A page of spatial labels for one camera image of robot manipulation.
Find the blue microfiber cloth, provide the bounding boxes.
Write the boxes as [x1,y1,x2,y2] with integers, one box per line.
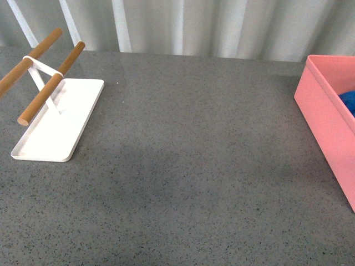
[339,90,355,116]

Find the white towel rack stand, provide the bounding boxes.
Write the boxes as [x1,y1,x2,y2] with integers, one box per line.
[10,55,105,163]

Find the white pleated curtain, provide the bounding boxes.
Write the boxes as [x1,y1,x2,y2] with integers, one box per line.
[1,1,354,62]

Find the wooden rack rod near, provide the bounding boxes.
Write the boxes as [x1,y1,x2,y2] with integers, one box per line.
[17,41,85,126]

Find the wooden rack rod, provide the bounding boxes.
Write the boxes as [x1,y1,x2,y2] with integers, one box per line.
[17,41,85,126]
[1,28,63,97]

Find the pink plastic storage box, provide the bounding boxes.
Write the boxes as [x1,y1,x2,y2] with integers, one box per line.
[294,55,354,207]

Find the wooden rack rod far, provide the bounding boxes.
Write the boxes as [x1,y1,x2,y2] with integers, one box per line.
[1,28,63,97]

